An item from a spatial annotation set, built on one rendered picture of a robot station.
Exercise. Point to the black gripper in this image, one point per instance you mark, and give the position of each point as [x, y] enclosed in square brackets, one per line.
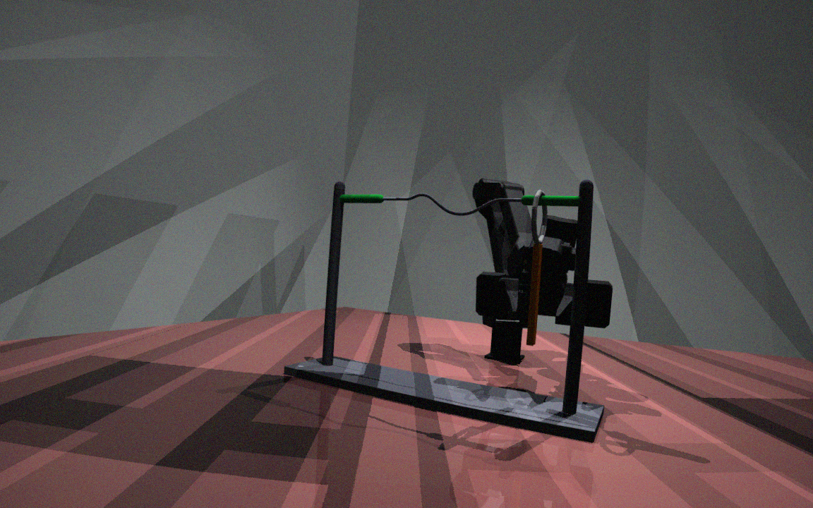
[498, 296]

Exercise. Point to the orange handle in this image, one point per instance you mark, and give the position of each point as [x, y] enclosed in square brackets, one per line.
[536, 269]

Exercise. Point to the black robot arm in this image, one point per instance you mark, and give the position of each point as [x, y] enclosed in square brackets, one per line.
[512, 246]

